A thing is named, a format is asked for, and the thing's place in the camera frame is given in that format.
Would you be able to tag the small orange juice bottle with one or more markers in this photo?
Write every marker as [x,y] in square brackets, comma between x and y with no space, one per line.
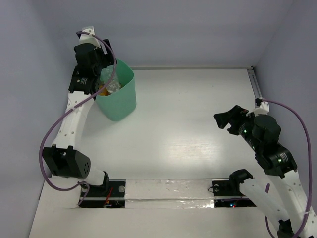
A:
[104,92]

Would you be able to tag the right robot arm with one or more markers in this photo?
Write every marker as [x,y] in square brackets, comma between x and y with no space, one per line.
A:
[295,218]

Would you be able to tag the large clear water bottle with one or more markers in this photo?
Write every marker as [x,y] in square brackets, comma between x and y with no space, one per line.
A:
[114,84]

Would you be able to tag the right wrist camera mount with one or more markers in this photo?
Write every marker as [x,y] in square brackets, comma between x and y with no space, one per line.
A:
[261,107]

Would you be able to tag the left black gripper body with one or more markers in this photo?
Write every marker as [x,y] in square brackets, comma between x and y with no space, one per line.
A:
[106,59]

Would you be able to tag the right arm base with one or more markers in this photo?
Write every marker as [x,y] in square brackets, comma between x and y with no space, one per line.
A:
[227,192]

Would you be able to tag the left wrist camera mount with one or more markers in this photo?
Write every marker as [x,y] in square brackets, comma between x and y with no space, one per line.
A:
[89,41]

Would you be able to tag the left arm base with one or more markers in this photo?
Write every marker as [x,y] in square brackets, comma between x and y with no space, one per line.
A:
[111,196]

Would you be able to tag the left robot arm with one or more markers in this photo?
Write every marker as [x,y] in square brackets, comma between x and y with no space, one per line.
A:
[63,158]

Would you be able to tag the green plastic bin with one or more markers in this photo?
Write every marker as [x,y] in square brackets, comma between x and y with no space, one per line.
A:
[120,104]

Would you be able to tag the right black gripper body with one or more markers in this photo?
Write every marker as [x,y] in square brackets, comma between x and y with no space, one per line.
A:
[242,125]

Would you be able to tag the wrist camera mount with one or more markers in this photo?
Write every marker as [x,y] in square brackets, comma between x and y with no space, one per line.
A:
[261,107]
[89,41]

